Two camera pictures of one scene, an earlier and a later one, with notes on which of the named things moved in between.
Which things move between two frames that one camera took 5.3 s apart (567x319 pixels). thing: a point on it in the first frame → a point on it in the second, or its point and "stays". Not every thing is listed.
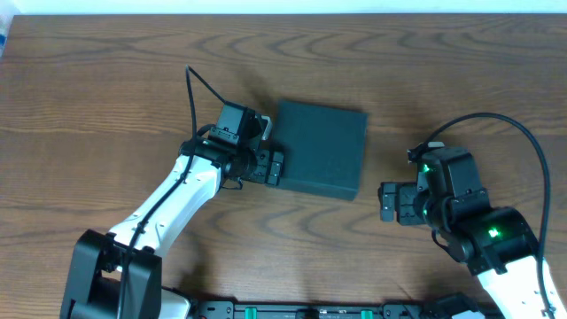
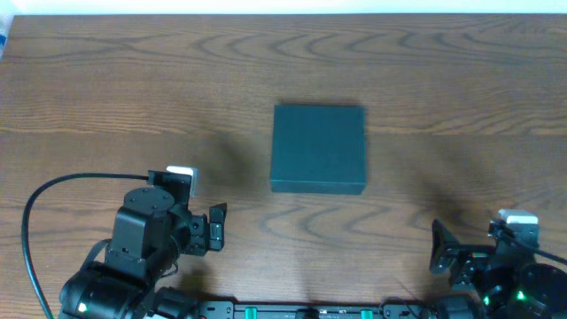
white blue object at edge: [5, 21] stays
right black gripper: [400, 202] → [454, 255]
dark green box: [323, 148] stays
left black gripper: [266, 167] → [202, 229]
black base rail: [277, 309] stays
